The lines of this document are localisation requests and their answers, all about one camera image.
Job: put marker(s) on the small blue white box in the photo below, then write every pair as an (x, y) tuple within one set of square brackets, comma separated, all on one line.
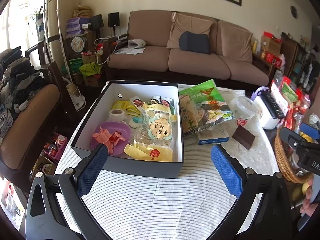
[(212, 137)]

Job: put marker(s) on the person's right hand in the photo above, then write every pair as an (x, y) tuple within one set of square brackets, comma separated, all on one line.
[(311, 200)]

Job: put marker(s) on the pink plastic pieces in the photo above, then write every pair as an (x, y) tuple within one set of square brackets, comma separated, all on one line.
[(106, 137)]

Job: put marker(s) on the dark blue cardboard box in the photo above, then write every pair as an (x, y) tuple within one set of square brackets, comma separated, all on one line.
[(140, 166)]

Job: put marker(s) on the dark brown folded card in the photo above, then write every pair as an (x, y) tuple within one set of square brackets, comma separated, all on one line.
[(243, 137)]

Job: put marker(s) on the pile of clothes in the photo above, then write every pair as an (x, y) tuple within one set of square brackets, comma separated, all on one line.
[(17, 80)]

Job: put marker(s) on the stack of purple packs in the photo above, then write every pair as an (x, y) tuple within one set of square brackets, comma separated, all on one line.
[(76, 26)]

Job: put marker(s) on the pile of red snack packets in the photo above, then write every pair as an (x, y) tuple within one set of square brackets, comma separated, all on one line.
[(290, 97)]

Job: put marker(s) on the wicker basket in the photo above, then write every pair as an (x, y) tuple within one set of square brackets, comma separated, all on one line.
[(281, 152)]

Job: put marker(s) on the potted plant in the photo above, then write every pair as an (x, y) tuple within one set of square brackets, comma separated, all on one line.
[(38, 25)]

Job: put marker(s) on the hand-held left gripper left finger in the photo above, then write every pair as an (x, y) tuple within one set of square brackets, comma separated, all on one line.
[(92, 170)]

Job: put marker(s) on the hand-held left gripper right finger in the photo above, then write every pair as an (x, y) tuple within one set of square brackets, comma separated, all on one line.
[(225, 170)]

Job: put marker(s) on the black speaker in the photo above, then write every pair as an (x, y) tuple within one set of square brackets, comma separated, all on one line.
[(113, 19), (97, 22)]

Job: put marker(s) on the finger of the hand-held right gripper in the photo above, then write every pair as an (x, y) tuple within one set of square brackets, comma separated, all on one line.
[(288, 136), (309, 130)]

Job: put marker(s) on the small meat snack packet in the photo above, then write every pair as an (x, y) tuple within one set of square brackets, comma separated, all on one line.
[(166, 102), (155, 100), (138, 102)]

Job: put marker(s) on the clear noodle packet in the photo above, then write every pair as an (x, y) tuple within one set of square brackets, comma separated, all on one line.
[(157, 127)]

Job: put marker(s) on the round wall fixture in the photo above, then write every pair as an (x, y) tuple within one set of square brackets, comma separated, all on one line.
[(294, 12)]

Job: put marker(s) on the brown sofa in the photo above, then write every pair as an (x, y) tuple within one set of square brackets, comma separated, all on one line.
[(150, 60)]

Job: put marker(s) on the round biscuit tin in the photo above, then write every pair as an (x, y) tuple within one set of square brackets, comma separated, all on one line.
[(78, 44)]

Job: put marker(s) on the beige cushion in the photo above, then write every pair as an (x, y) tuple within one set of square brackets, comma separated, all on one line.
[(190, 23)]

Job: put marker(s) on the yellow packet with red seal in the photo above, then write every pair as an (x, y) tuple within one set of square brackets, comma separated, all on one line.
[(140, 152)]

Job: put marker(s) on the white tape roll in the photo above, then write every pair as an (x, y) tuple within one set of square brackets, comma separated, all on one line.
[(112, 117)]

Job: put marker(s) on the black remote control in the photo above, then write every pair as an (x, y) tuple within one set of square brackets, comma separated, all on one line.
[(272, 103)]

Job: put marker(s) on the green snack bag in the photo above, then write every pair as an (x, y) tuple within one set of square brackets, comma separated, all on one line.
[(197, 91)]

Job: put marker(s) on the dark wooden cabinet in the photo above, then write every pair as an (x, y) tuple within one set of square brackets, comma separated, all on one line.
[(295, 55)]

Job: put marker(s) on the wooden armchair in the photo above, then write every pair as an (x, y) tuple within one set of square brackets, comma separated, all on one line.
[(32, 120)]

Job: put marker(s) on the green shopping bag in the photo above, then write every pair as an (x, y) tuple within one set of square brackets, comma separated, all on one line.
[(90, 68)]

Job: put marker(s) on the dark blue lumbar cushion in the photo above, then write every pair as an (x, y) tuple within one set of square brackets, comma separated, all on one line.
[(195, 42)]

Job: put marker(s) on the clear plastic container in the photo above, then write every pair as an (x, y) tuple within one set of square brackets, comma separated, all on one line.
[(243, 107)]

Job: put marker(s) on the white teal round case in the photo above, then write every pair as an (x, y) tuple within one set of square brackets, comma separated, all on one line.
[(135, 123)]

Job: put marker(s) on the food picture snack bag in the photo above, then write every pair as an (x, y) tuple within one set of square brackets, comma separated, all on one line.
[(215, 116)]

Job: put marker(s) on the white papers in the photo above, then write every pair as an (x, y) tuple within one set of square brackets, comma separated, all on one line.
[(130, 51)]

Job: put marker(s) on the purple plastic plate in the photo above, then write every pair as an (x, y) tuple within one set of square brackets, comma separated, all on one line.
[(125, 132)]

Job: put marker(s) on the white cuff device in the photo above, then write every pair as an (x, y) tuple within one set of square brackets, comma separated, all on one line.
[(136, 43)]

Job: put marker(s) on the white standing appliance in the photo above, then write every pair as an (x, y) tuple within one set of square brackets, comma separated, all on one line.
[(76, 97)]

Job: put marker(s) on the red gift boxes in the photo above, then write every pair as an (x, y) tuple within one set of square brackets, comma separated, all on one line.
[(271, 47)]

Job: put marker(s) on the small yellow packet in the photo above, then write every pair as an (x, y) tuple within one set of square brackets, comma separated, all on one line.
[(120, 104)]

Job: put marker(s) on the brown bamboo print packet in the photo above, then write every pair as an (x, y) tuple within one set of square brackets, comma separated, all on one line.
[(187, 115)]

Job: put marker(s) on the pink floor basket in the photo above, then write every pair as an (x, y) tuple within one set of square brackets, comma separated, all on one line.
[(56, 145)]

